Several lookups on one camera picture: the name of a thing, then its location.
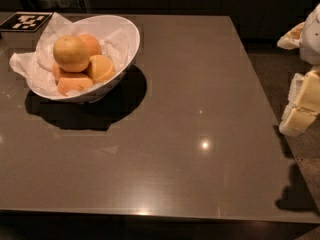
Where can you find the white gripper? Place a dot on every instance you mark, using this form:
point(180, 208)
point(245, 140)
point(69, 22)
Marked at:
point(311, 39)

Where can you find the yellow orange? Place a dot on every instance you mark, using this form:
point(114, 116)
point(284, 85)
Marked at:
point(71, 54)

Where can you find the right orange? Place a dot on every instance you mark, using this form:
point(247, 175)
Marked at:
point(100, 69)

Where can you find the white bowl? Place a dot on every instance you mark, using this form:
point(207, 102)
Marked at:
point(125, 34)

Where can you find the back orange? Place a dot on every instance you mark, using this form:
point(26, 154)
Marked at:
point(92, 44)

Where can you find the front orange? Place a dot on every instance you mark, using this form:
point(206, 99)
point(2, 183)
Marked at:
point(67, 84)

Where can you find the lower left orange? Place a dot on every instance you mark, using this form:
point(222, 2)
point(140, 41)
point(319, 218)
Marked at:
point(58, 72)

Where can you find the white paper liner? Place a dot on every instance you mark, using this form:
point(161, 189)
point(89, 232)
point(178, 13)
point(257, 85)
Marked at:
point(43, 60)

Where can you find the black white fiducial marker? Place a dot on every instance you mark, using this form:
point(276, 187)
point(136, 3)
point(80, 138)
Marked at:
point(25, 21)

